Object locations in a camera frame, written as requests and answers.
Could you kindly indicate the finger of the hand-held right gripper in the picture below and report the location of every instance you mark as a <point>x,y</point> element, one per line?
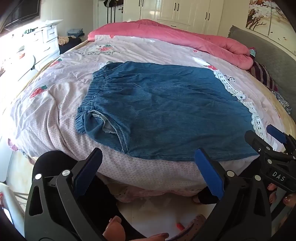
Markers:
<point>276,134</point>
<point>256,141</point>

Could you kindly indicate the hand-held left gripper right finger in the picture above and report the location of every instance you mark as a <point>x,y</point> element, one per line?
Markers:
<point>209,171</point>

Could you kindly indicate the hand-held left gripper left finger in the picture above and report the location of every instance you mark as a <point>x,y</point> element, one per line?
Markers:
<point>89,169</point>

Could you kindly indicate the blue denim pants lace trim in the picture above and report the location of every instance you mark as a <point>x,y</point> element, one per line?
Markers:
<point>161,104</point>

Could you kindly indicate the person's right hand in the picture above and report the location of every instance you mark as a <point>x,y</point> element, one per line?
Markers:
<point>275,197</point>

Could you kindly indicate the dark floral cloth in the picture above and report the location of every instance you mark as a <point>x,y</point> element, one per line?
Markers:
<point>282,100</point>

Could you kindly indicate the small red object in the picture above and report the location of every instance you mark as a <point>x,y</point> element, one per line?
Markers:
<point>180,226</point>

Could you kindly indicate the purple striped cloth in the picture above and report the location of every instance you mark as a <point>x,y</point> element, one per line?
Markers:
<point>261,74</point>

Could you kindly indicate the grey padded headboard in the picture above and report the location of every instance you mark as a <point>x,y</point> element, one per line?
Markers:
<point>266,53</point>

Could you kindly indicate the strawberry print bed sheet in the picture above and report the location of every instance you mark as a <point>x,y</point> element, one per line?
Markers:
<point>69,76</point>

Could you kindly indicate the pink quilt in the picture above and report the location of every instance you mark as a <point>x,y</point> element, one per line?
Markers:
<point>173,34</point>

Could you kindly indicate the white dresser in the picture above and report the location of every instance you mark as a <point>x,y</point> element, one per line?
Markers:
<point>34,44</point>

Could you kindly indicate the folded clothes pile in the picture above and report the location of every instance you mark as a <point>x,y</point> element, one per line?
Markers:
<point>75,33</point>

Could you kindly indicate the white wardrobe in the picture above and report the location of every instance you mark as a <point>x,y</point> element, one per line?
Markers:
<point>185,11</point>

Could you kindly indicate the black striped hanging jacket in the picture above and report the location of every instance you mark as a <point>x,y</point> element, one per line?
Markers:
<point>112,9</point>

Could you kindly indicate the black television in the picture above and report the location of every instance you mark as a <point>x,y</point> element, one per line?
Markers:
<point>22,10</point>

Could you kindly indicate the floral wall picture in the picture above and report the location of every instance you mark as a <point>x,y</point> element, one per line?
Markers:
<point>266,16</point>

